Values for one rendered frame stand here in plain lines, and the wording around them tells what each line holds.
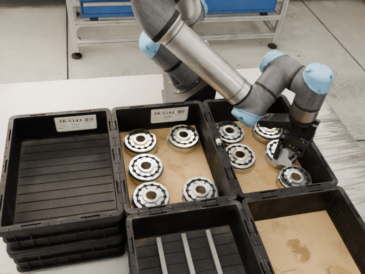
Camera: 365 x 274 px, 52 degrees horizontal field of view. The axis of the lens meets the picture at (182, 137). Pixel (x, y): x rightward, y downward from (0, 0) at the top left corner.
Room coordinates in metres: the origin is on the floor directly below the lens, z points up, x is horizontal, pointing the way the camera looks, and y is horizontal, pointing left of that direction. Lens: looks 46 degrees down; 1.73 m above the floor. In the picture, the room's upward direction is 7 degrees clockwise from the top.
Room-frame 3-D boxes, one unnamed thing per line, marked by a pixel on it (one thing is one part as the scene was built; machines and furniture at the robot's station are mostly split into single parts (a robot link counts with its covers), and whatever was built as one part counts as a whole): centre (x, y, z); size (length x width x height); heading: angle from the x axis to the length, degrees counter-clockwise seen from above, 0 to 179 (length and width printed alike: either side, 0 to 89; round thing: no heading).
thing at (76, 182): (0.64, 0.32, 0.87); 0.40 x 0.30 x 0.11; 17
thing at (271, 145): (0.84, -0.32, 0.86); 0.10 x 0.10 x 0.01
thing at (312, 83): (0.81, -0.32, 1.15); 0.09 x 0.08 x 0.11; 47
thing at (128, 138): (0.82, 0.13, 0.86); 0.10 x 0.10 x 0.01
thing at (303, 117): (0.81, -0.33, 1.07); 0.08 x 0.08 x 0.05
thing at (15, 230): (0.64, 0.32, 0.92); 0.40 x 0.30 x 0.02; 17
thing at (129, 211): (0.73, 0.03, 0.92); 0.40 x 0.30 x 0.02; 17
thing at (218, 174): (0.73, 0.03, 0.87); 0.40 x 0.30 x 0.11; 17
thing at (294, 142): (0.80, -0.33, 0.99); 0.09 x 0.08 x 0.12; 60
